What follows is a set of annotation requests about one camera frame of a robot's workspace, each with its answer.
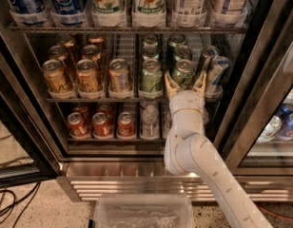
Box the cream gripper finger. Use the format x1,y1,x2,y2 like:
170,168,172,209
192,70,206,96
165,71,181,99

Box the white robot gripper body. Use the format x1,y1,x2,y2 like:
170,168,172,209
169,90,205,136

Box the green can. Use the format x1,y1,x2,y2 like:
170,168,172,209
141,59,162,93
166,34,186,68
141,46,160,61
172,45,192,67
172,59,194,90
142,34,159,47

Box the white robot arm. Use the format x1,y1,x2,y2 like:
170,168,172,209
164,73,273,228

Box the water bottle middle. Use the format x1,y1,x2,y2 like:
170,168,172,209
163,107,172,138

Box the water bottle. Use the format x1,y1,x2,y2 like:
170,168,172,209
203,107,209,125
141,104,159,140
163,107,172,138

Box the silver blue can front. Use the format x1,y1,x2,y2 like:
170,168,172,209
205,56,230,94

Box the silver blue can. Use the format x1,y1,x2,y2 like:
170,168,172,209
205,56,230,94
196,46,220,78

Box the silver blue can back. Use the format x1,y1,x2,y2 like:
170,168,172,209
196,46,220,78

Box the orange can front right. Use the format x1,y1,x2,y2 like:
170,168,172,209
108,58,132,93

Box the orange can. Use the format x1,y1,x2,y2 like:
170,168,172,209
76,59,99,93
108,58,132,93
42,60,73,93
82,45,104,81
87,33,107,51
48,45,76,83
56,33,79,62

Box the red can front right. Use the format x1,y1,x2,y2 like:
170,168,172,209
117,112,134,137

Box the red can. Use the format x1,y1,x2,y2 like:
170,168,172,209
117,112,134,137
68,112,89,137
96,102,114,121
92,112,112,137
72,102,90,121

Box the red can back middle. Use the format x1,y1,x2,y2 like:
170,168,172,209
96,102,114,121

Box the glass fridge door right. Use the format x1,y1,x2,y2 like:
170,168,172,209
207,0,293,177

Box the red can front middle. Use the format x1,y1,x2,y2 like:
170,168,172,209
92,112,112,137

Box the silver can behind door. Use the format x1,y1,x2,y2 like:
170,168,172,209
257,115,282,143

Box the orange can front middle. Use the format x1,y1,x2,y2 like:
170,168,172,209
76,59,99,93

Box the orange can middle right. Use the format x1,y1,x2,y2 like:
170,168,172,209
82,45,104,81

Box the stainless steel fridge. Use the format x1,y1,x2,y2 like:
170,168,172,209
0,0,293,201

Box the orange can back right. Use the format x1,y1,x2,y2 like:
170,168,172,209
87,33,107,51

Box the red can back left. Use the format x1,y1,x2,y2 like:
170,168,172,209
72,102,90,121

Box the blue can behind door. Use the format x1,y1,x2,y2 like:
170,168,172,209
277,104,293,141

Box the red can front left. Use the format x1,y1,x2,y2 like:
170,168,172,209
68,112,89,137

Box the orange can back left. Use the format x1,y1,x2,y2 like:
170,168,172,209
56,33,79,62

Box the orange can middle left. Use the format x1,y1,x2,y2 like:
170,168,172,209
48,45,76,83

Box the orange can front left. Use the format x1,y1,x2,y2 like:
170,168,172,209
42,60,73,93

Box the open fridge door left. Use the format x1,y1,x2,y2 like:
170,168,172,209
0,33,59,188

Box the water bottle right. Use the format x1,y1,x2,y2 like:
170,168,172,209
203,107,209,125

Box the water bottle left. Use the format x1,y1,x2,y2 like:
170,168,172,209
141,104,159,140

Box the clear plastic bin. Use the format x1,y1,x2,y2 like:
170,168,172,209
93,194,195,228

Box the orange floor cable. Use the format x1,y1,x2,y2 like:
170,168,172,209
257,204,293,224

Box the black floor cables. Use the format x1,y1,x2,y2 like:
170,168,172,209
0,181,42,228

